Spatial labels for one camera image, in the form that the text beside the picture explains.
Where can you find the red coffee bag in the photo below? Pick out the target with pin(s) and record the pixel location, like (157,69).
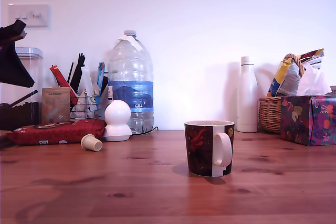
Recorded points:
(57,132)

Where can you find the white tissue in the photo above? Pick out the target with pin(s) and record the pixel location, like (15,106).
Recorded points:
(312,82)

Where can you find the cream coffee capsule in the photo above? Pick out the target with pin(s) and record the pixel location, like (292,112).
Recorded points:
(90,142)

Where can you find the brown box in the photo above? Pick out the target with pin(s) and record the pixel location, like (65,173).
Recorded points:
(333,90)

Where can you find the black utensil bundle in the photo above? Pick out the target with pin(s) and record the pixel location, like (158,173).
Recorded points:
(78,72)

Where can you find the clear storage jar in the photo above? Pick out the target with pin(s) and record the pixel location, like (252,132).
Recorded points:
(34,77)

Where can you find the striped snack bag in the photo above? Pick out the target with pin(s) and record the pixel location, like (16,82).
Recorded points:
(313,57)

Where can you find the silver grey snack bag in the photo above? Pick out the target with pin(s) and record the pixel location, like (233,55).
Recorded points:
(290,79)

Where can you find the brown paper pouch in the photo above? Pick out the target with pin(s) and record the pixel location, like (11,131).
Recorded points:
(55,106)

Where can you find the floral tissue box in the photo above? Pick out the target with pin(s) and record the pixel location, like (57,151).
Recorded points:
(307,119)

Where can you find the thin black stick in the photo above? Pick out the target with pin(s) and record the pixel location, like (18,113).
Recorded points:
(70,73)

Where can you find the yellow blue snack bag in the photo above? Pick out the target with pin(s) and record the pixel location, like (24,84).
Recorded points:
(274,82)

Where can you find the small white round camera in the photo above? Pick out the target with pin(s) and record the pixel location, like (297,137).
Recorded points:
(116,119)

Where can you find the white light switch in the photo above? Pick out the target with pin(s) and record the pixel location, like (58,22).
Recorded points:
(29,15)

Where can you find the blue packet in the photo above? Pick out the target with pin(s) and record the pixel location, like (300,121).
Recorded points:
(100,73)

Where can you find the white insulated bottle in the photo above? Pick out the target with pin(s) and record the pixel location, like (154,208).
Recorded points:
(247,98)

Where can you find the dark red printed mug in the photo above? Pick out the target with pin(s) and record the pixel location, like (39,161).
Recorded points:
(202,148)

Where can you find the wicker basket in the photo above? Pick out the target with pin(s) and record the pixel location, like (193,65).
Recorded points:
(269,113)

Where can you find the large clear water bottle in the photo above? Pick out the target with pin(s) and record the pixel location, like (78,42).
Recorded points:
(130,77)

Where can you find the white paper sachet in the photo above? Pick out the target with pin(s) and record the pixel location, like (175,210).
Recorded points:
(88,82)

